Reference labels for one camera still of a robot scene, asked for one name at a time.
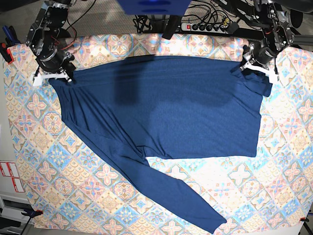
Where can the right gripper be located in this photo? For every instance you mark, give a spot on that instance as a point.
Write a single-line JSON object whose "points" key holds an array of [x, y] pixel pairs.
{"points": [[58, 63]]}

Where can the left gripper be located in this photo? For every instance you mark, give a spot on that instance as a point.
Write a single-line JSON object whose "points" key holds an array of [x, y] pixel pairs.
{"points": [[258, 54]]}

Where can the blue long-sleeve shirt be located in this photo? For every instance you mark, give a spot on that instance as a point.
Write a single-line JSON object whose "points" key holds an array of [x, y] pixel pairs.
{"points": [[173, 107]]}

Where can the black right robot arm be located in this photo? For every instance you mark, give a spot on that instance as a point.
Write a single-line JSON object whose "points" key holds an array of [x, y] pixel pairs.
{"points": [[43, 40]]}

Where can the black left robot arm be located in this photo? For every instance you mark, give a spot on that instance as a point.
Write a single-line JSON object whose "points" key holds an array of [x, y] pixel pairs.
{"points": [[277, 37]]}

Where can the black round stand base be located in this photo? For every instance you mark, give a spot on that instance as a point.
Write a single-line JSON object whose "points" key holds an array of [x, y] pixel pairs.
{"points": [[63, 34]]}

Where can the red black clamp left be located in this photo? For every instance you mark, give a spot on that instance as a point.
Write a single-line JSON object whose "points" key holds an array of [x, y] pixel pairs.
{"points": [[6, 53]]}

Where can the blue clamp upper left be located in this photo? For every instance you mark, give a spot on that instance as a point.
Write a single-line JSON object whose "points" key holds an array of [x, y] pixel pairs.
{"points": [[11, 36]]}

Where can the blue clamp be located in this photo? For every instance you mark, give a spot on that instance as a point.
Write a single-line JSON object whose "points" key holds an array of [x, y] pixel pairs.
{"points": [[11, 36], [31, 213]]}

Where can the white power strip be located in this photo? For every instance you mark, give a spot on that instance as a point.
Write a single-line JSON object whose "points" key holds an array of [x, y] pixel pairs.
{"points": [[207, 28]]}

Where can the red white label stickers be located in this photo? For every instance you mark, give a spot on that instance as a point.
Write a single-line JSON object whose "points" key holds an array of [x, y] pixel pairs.
{"points": [[9, 171]]}

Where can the patterned tile tablecloth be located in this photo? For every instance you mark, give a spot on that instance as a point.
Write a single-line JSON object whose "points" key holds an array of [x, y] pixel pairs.
{"points": [[77, 191]]}

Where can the blue clamp lower left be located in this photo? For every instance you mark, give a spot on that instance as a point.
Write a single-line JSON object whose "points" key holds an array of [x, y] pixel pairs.
{"points": [[31, 213]]}

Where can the orange clamp lower right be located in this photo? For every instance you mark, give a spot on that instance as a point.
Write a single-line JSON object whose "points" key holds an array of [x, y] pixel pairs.
{"points": [[304, 220]]}

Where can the black bracket under camera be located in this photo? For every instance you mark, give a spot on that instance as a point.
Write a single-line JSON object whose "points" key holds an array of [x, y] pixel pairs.
{"points": [[172, 25]]}

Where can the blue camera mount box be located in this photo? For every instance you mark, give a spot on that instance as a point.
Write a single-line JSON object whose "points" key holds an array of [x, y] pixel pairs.
{"points": [[154, 7]]}

